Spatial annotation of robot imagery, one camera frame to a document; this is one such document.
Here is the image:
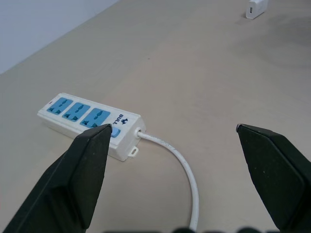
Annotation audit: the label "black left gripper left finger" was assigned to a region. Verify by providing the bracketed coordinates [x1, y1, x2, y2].
[0, 123, 113, 233]

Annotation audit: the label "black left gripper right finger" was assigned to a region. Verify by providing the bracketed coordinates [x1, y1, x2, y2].
[236, 123, 311, 233]

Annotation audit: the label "white power strip blue sockets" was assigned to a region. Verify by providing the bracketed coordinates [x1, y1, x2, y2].
[37, 92, 147, 162]

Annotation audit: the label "white charger adapter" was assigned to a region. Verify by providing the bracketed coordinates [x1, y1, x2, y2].
[245, 0, 269, 19]

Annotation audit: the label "white power cable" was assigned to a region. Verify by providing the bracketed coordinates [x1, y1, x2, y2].
[137, 131, 200, 231]

